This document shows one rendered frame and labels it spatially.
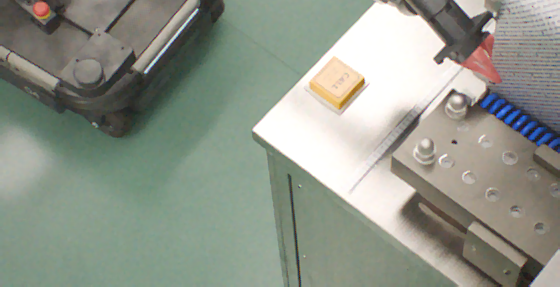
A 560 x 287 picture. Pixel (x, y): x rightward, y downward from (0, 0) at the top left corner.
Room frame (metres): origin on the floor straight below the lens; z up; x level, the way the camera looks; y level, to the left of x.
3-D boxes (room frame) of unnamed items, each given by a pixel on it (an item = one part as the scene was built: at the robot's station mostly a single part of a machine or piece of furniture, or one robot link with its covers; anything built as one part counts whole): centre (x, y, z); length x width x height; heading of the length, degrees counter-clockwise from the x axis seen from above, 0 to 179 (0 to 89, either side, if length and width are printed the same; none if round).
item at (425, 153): (0.87, -0.16, 1.05); 0.04 x 0.04 x 0.04
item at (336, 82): (1.08, -0.04, 0.91); 0.07 x 0.07 x 0.02; 48
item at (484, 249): (0.72, -0.26, 0.96); 0.10 x 0.03 x 0.11; 48
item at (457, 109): (0.95, -0.22, 1.05); 0.04 x 0.04 x 0.04
